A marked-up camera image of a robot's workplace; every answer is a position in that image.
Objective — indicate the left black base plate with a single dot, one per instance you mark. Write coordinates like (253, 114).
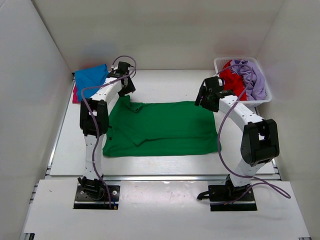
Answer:
(83, 200)

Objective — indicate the folded pink t shirt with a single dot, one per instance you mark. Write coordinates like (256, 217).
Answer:
(75, 96)

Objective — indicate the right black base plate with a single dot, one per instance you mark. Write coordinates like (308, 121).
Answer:
(227, 198)

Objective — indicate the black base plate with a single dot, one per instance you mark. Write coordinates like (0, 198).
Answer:
(83, 200)
(227, 198)

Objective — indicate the white plastic basket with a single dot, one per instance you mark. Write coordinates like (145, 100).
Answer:
(219, 63)

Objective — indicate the folded blue t shirt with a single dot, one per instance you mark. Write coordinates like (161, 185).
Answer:
(90, 77)

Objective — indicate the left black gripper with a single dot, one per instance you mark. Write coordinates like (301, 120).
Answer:
(130, 88)

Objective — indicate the silver aluminium rail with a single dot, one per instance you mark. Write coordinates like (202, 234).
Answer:
(165, 177)

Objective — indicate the lilac t shirt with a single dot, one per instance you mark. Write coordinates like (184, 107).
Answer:
(252, 79)

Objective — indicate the green t shirt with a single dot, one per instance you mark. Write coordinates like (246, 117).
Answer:
(138, 129)

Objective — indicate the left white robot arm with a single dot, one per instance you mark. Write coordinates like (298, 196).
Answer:
(94, 123)

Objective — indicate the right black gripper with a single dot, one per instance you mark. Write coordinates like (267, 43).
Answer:
(201, 102)

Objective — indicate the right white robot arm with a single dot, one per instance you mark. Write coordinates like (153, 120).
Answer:
(259, 144)

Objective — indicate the red t shirt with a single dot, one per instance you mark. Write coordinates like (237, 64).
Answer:
(233, 79)

